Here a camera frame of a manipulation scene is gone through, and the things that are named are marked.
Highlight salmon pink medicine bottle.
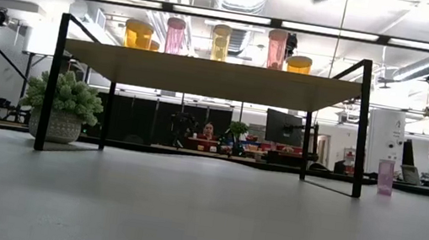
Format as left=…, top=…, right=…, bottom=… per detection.
left=263, top=28, right=290, bottom=72

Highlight grey laptop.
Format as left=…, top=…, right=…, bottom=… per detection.
left=398, top=163, right=424, bottom=186

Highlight black overhead crossbar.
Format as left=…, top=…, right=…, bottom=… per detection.
left=81, top=0, right=429, bottom=52

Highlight person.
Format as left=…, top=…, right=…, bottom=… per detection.
left=199, top=120, right=218, bottom=142

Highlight white pillar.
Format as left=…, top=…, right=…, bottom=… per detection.
left=361, top=105, right=411, bottom=179

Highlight green potted plant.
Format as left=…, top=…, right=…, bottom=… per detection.
left=14, top=64, right=110, bottom=150

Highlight black slanted panel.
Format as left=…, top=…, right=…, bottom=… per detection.
left=400, top=138, right=419, bottom=168

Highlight small green plant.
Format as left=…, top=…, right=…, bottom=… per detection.
left=226, top=120, right=249, bottom=142

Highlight black monitor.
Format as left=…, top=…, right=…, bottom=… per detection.
left=261, top=108, right=308, bottom=148

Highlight wooden shelf black metal legs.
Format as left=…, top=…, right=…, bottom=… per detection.
left=33, top=10, right=381, bottom=200

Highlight yellow medicine bottle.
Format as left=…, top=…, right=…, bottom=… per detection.
left=207, top=23, right=233, bottom=63

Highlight purple medicine bottle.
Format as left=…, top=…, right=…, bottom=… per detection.
left=163, top=16, right=188, bottom=56
left=374, top=157, right=398, bottom=198

